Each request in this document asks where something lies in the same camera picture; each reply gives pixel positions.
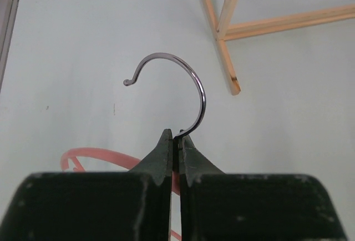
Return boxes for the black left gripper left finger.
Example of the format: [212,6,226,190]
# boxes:
[1,129,173,240]

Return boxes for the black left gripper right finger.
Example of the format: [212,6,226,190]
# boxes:
[177,136,347,240]

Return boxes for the pink plastic hanger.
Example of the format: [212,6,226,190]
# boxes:
[60,53,206,240]

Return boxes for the wooden clothes rack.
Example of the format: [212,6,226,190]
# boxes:
[202,0,354,96]

